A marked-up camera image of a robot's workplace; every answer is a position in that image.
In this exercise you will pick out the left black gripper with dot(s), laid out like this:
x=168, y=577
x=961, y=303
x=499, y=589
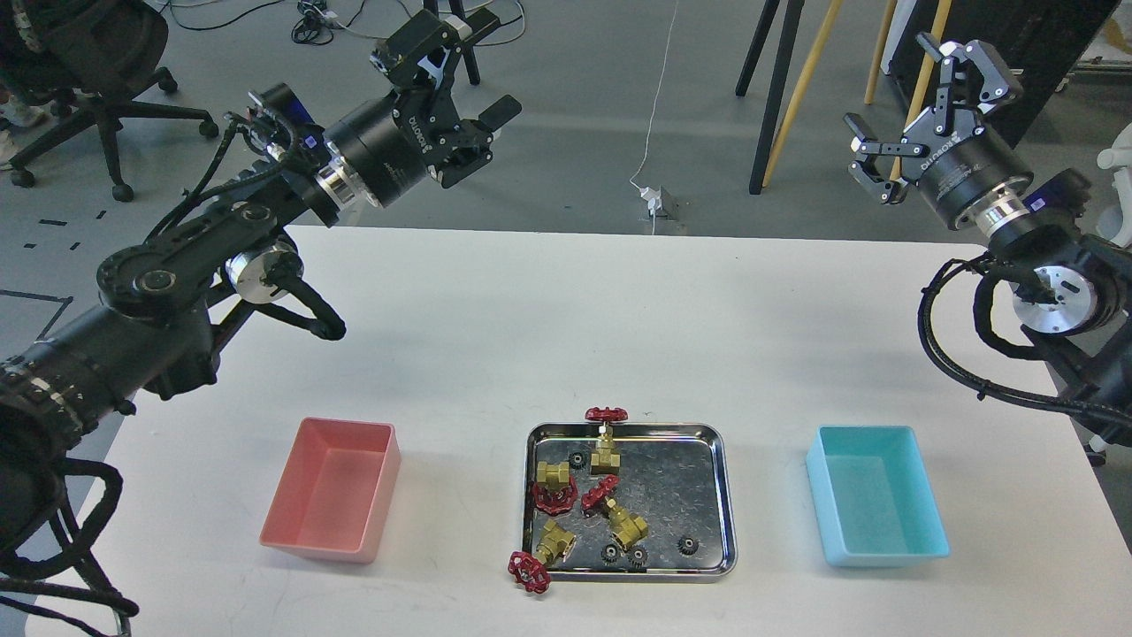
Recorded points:
x=415, y=132

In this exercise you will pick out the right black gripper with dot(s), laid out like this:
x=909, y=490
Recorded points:
x=961, y=167

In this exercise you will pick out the brass valve red handle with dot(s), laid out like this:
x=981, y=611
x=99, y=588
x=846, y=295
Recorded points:
x=554, y=490

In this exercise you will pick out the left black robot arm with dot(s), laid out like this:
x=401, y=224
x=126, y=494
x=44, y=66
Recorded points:
x=169, y=305

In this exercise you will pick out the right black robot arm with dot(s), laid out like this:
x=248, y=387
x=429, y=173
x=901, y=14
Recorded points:
x=1042, y=280

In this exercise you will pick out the blue plastic box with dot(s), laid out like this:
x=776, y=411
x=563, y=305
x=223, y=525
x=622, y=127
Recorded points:
x=873, y=501

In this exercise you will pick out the brass valve at tray top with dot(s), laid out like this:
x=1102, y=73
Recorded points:
x=605, y=457

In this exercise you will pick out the pink plastic box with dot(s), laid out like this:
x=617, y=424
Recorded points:
x=335, y=492

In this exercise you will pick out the brass valve tray centre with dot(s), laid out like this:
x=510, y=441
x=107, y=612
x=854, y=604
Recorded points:
x=627, y=529

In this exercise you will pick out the brass valve tray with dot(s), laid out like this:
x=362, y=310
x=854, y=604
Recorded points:
x=627, y=529
x=530, y=569

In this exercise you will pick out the brass valve tray bottom left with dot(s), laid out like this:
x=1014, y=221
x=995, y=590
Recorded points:
x=530, y=569

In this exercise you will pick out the wooden pole right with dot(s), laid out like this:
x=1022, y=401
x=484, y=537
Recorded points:
x=922, y=81

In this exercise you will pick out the wooden pole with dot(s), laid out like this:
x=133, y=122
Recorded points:
x=791, y=107
x=922, y=81

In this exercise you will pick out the black stand legs left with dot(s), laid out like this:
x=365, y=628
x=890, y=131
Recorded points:
x=456, y=7

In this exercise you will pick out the wooden pole left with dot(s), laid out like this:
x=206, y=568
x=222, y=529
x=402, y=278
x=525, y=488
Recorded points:
x=791, y=107

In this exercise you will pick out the black cabinet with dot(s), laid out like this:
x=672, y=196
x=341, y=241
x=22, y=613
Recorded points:
x=1042, y=40

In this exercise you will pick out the black stand leg right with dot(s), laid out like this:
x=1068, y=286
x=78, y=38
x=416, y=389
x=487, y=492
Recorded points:
x=786, y=43

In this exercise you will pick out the white power adapter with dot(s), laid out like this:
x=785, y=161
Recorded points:
x=660, y=204

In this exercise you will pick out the black office chair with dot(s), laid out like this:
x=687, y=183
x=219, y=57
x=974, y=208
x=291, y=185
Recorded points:
x=89, y=60

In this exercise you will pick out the shiny metal tray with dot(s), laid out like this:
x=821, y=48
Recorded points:
x=673, y=475

